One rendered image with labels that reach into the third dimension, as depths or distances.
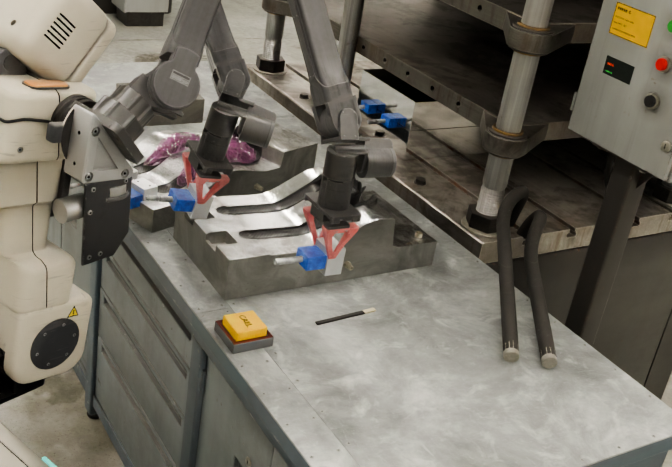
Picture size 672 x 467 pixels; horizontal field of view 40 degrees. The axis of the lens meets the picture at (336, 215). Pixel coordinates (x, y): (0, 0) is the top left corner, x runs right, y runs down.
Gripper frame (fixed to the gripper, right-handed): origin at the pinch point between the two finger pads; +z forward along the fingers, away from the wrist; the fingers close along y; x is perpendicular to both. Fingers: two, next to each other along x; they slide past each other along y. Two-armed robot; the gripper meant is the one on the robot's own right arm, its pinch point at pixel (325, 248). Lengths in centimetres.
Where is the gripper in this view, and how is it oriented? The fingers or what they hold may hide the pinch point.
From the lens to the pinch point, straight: 172.4
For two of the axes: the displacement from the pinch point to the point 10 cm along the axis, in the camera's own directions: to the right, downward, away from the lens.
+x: -8.6, 0.8, -5.1
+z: -1.7, 8.9, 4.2
